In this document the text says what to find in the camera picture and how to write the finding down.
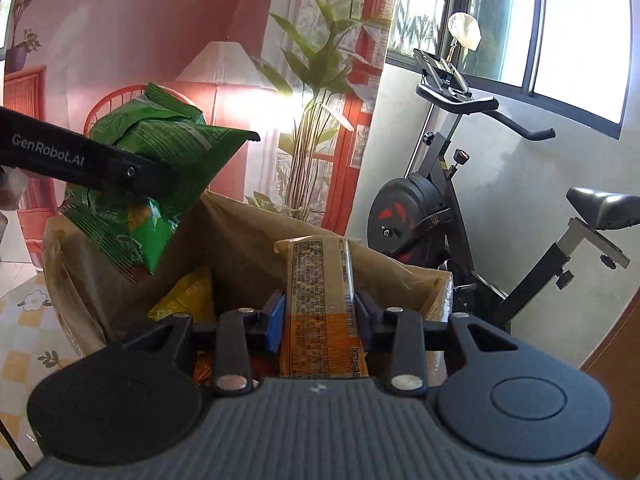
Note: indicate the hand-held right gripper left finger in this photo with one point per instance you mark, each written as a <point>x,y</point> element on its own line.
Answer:
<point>275,325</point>

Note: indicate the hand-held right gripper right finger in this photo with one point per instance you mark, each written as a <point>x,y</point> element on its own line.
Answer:
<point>362,325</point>

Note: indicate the bright green snack packet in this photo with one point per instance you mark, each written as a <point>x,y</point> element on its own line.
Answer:
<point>165,135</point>

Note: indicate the long orange snack packet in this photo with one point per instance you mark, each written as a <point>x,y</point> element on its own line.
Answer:
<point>320,300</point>

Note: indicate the yellow snack packet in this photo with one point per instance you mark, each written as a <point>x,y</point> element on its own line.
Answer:
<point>187,297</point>

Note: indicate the black exercise bike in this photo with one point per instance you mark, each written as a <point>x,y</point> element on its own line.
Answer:
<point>425,210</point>

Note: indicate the white bag on pole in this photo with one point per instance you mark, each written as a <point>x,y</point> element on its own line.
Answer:
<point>464,30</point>

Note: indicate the wooden door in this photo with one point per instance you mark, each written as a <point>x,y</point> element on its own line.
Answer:
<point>617,385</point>

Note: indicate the thin black rod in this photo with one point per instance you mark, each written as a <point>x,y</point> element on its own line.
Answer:
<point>12,447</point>

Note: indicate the printed wall cloth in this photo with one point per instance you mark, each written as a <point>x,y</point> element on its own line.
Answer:
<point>150,35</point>

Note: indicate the window with dark frame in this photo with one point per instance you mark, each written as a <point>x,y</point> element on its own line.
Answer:
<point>565,25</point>

